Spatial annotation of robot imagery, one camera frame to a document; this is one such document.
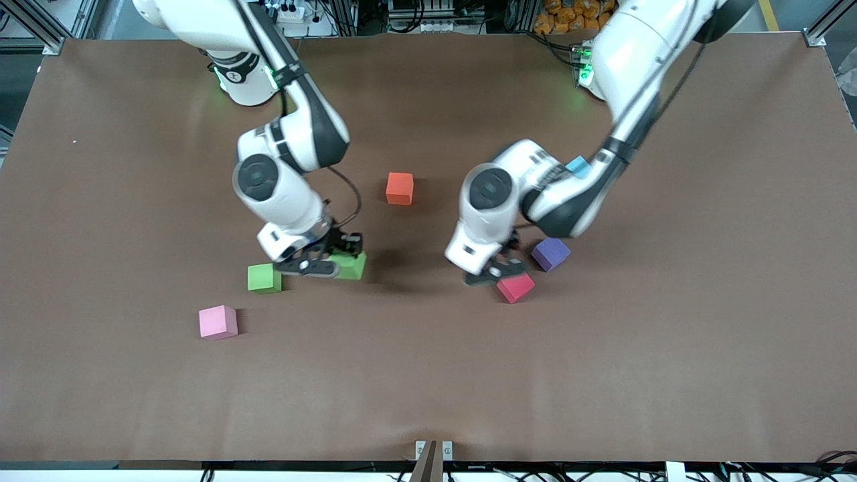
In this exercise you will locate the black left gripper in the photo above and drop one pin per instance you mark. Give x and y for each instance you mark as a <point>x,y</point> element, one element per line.
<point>510,246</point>

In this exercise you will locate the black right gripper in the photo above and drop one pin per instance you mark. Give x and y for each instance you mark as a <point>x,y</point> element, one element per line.
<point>340,239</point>

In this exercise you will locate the green foam cube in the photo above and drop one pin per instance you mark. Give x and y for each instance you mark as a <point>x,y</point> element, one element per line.
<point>264,279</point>
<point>351,269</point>

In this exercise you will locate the red foam cube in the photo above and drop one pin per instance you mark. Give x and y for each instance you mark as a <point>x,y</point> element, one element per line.
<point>517,290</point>

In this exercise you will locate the purple foam cube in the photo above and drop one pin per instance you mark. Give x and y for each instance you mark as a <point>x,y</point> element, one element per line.
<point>551,255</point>

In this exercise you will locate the orange foam cube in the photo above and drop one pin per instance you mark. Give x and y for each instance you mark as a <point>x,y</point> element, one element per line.
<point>400,189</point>

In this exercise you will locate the pink foam cube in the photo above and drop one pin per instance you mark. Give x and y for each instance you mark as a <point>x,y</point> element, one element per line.
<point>218,323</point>

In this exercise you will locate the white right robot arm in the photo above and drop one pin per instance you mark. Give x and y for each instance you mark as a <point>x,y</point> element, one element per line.
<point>274,181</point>

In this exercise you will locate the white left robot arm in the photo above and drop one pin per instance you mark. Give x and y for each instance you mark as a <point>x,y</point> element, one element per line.
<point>492,194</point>

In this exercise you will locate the light blue foam cube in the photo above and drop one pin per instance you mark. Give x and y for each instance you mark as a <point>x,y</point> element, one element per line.
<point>579,167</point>

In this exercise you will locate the brown table cover sheet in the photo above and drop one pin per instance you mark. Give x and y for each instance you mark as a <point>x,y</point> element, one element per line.
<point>428,368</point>

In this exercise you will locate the white power strip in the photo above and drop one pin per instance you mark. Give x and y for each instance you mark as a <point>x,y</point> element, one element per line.
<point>291,12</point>

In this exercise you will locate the bag of orange fruit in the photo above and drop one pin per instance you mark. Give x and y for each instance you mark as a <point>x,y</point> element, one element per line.
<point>569,17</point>

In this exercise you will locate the white rack device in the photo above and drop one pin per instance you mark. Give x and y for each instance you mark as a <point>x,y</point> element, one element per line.
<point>435,17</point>

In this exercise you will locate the clear plastic bag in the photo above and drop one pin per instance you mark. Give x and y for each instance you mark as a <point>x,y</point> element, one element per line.
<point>851,73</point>

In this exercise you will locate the small metal table bracket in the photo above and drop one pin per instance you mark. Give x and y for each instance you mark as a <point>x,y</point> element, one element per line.
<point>447,450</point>

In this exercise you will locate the aluminium frame profile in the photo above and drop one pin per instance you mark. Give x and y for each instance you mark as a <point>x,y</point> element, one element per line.
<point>27,45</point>
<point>820,33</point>

